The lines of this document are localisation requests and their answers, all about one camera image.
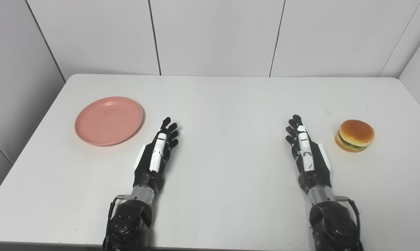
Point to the black and white left hand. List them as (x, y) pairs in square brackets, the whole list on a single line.
[(150, 170)]

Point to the black and white right hand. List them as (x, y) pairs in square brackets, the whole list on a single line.
[(314, 167)]

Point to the toy hamburger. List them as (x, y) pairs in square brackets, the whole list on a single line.
[(355, 133)]

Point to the pink round plate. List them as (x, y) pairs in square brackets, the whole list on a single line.
[(109, 121)]

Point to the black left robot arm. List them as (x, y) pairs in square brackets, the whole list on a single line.
[(129, 223)]

